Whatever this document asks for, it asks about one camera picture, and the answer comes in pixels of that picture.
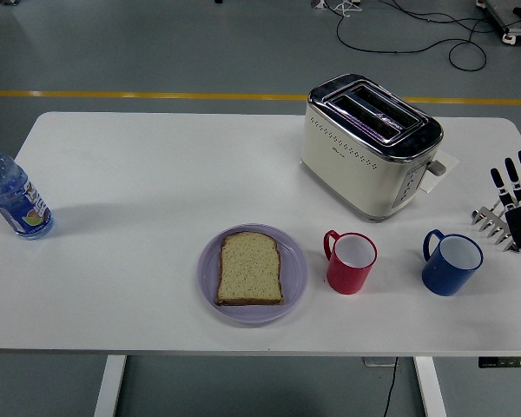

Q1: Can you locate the blue cup with handle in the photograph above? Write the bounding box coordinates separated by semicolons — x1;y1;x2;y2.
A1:
421;228;485;297

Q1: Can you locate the slice of bread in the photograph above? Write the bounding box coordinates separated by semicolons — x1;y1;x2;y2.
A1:
214;231;286;307

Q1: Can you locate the silver metal toast rack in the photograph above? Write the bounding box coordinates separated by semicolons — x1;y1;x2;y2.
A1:
471;203;521;253

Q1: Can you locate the black table control panel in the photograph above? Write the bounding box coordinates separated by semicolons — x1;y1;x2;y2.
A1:
478;356;521;368

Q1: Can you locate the cream and chrome toaster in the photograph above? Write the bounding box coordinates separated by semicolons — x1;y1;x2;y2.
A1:
299;72;447;224

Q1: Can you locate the white table leg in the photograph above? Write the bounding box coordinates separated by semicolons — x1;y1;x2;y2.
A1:
413;356;447;417
94;354;128;417

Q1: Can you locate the wheeled equipment cart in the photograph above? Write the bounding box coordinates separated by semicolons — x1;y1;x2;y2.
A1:
475;0;521;44

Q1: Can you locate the purple round plate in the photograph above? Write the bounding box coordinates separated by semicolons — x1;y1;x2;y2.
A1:
196;223;309;326

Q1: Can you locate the clear water bottle blue cap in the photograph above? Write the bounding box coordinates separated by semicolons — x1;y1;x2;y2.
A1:
0;140;56;241

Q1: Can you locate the red cup with handle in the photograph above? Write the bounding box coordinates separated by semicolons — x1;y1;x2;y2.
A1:
323;228;379;296

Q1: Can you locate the black cable under table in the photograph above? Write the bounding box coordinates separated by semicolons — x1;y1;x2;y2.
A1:
381;356;399;417

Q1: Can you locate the thin black floor cable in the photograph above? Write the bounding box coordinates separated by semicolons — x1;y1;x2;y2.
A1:
390;0;521;35

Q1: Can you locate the looped black floor cable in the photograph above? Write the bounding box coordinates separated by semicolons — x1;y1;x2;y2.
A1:
335;0;489;73

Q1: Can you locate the white cable bundle on floor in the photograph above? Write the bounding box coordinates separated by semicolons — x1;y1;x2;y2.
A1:
333;0;362;17

